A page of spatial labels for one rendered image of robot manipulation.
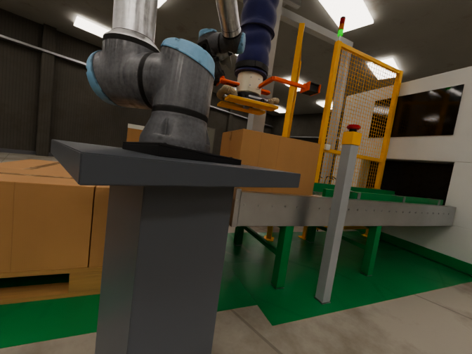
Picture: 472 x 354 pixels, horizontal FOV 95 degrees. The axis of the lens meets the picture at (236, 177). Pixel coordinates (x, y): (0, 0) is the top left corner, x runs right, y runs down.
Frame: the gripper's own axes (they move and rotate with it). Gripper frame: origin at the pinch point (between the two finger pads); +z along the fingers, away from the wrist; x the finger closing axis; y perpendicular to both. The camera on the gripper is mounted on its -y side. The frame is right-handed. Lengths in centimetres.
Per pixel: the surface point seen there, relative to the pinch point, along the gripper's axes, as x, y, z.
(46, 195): 90, 24, -7
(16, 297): 122, 57, 6
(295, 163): -32, 74, -29
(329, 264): -19, 118, 16
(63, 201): 86, 29, -7
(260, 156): -11, 58, -27
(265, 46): -43, 2, -54
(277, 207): -6, 83, -5
